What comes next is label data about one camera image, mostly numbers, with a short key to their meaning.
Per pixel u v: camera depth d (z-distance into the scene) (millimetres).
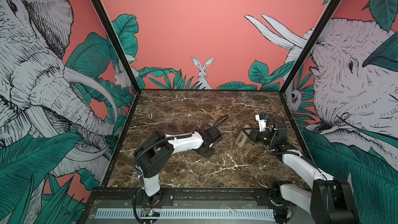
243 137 829
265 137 731
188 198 747
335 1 750
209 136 702
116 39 909
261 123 765
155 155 464
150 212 700
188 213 702
